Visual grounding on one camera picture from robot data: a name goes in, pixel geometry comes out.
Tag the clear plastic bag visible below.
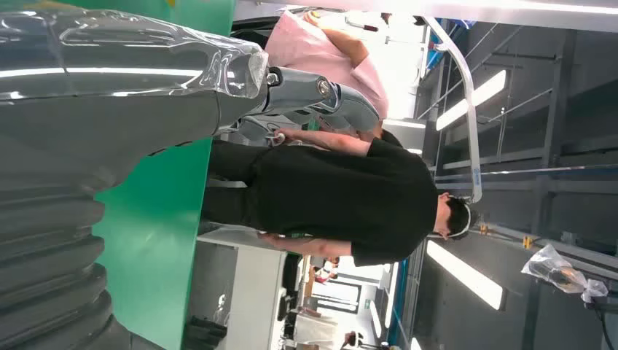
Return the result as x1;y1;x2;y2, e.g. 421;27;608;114
520;244;610;304

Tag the standing person in black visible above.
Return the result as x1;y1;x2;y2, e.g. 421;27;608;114
198;128;480;268

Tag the standing person in pink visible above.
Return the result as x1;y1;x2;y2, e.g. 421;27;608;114
264;9;390;142

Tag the white metal gantry frame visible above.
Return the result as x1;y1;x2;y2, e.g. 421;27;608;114
421;15;484;204

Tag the white cabinet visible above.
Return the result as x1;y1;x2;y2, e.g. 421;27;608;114
197;225;291;350

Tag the long ceiling light panel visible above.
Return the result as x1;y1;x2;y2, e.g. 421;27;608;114
426;239;504;311
435;69;508;132

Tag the white headset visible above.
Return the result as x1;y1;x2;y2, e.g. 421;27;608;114
446;195;473;239

